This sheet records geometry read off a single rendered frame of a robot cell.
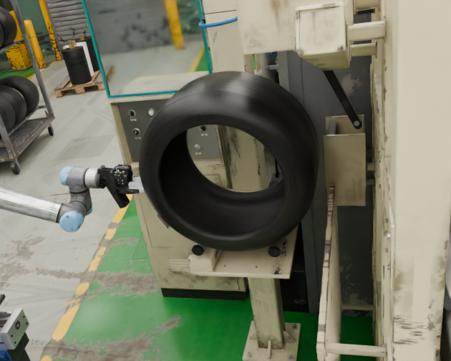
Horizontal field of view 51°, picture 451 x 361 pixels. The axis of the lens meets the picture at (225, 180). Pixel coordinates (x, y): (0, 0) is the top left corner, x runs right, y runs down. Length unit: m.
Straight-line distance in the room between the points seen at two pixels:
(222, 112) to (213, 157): 1.01
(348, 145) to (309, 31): 0.84
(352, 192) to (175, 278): 1.36
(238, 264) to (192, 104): 0.66
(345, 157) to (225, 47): 0.59
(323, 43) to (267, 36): 0.16
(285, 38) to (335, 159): 0.79
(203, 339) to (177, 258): 0.47
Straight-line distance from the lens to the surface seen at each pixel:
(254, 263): 1.78
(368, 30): 1.07
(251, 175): 1.93
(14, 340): 2.12
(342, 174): 1.81
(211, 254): 1.76
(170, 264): 2.79
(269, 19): 1.09
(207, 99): 1.42
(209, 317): 2.79
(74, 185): 1.84
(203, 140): 2.36
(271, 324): 2.42
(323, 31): 0.98
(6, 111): 5.37
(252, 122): 1.39
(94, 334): 2.94
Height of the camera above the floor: 1.88
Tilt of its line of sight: 27 degrees down
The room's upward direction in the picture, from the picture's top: 9 degrees counter-clockwise
